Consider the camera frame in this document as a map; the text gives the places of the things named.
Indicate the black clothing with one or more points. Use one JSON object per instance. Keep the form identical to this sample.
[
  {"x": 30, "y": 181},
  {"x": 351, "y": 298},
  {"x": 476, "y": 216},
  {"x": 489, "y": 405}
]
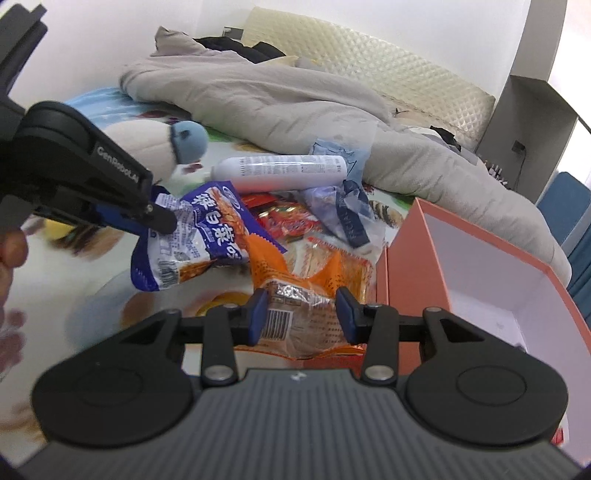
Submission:
[
  {"x": 240, "y": 48},
  {"x": 445, "y": 136}
]

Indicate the grey duvet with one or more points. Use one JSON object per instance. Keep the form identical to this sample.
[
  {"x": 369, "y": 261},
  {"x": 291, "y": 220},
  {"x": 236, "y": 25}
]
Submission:
[{"x": 286, "y": 101}]

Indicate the grey bedside shelf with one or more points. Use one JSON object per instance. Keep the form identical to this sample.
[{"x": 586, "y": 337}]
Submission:
[{"x": 531, "y": 110}]

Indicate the orange snack packet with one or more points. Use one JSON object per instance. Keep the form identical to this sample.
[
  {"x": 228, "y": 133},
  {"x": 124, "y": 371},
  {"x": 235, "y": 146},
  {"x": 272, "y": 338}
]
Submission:
[{"x": 304, "y": 277}]

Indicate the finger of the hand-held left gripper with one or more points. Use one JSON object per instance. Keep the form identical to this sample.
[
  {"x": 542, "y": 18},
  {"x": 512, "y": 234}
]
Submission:
[
  {"x": 120, "y": 175},
  {"x": 111, "y": 217}
]

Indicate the light blue plastic bag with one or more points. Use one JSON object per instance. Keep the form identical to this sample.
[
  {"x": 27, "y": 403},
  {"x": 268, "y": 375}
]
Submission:
[{"x": 337, "y": 154}]

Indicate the plush duck toy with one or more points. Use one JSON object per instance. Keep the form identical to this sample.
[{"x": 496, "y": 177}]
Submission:
[{"x": 138, "y": 147}]

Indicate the clear bag with navy band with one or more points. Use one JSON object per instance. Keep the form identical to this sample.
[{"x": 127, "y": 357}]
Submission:
[{"x": 351, "y": 212}]

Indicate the blue chair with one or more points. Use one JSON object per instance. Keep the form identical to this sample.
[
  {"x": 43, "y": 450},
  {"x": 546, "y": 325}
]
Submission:
[{"x": 568, "y": 217}]

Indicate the red foil snack packet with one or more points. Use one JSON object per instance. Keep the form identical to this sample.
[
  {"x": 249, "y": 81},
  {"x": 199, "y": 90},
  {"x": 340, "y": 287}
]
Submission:
[{"x": 288, "y": 221}]

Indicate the cluster of small bottles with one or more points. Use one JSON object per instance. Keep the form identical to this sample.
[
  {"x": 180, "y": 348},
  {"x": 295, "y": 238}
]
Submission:
[{"x": 497, "y": 174}]

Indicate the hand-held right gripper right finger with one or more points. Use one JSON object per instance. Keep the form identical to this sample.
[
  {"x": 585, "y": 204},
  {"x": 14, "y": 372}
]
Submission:
[{"x": 346, "y": 318}]

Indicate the blue white snack packet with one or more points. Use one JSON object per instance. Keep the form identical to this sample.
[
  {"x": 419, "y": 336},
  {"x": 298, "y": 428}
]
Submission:
[{"x": 198, "y": 240}]

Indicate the cream quilted headboard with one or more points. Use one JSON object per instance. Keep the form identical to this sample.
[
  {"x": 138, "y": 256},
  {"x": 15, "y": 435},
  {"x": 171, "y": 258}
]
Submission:
[{"x": 392, "y": 64}]

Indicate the black wall socket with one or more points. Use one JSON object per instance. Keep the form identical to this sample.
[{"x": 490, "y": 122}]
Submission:
[{"x": 518, "y": 147}]

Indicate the pink cardboard box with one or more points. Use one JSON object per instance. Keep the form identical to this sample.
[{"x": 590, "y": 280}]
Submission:
[{"x": 415, "y": 267}]

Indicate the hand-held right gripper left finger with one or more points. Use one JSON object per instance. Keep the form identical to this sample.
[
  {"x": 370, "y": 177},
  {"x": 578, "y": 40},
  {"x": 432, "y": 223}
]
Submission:
[{"x": 258, "y": 323}]

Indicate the white spray bottle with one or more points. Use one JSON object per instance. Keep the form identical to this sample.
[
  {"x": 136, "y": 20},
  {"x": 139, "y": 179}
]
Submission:
[{"x": 281, "y": 171}]

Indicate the person's left hand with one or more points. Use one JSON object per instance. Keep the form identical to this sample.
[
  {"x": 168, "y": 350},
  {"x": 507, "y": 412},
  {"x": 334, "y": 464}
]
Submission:
[{"x": 13, "y": 251}]

